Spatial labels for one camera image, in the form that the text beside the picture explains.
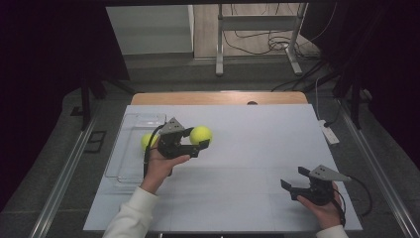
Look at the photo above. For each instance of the white metal stand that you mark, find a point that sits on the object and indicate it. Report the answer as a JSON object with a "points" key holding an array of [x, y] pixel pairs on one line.
{"points": [[257, 22]]}

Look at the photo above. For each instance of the person's left hand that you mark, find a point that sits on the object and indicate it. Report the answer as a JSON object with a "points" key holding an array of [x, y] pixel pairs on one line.
{"points": [[158, 172]]}

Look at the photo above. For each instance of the clear plastic container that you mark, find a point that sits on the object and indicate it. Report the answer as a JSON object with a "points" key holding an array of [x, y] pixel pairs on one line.
{"points": [[132, 162]]}

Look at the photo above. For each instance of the wooden table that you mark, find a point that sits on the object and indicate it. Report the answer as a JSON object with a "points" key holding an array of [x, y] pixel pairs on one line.
{"points": [[198, 98]]}

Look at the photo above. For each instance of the person's right hand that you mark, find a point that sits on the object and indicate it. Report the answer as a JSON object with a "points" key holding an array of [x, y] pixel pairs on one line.
{"points": [[325, 214]]}

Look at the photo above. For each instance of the aluminium rail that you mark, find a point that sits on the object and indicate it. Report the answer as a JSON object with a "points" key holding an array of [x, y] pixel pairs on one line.
{"points": [[66, 178], [379, 175]]}

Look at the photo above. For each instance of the black metal stand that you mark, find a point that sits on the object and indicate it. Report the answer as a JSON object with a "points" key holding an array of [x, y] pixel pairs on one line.
{"points": [[85, 99], [355, 102]]}

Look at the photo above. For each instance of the yellow tennis ball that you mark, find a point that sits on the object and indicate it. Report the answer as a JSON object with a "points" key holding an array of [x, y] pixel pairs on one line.
{"points": [[147, 140], [199, 134]]}

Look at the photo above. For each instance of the white cabinet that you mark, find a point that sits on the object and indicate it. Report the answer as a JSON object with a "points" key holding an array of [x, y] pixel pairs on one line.
{"points": [[152, 29]]}

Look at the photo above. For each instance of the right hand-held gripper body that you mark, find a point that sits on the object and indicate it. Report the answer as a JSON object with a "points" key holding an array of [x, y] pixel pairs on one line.
{"points": [[318, 191]]}

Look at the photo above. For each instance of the dark curtain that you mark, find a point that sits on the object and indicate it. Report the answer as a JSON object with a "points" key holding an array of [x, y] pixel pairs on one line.
{"points": [[389, 66], [39, 66]]}

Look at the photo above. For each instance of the white power strip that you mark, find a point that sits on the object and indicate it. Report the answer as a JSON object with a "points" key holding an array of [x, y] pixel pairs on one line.
{"points": [[329, 133]]}

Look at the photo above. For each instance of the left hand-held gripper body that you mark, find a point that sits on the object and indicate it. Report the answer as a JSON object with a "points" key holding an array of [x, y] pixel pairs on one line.
{"points": [[171, 147]]}

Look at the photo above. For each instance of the dark round table grommet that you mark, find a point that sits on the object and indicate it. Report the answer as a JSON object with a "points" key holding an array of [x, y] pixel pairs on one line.
{"points": [[252, 103]]}

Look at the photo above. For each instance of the black floor frame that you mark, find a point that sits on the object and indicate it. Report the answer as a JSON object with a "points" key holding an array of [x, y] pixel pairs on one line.
{"points": [[95, 141]]}

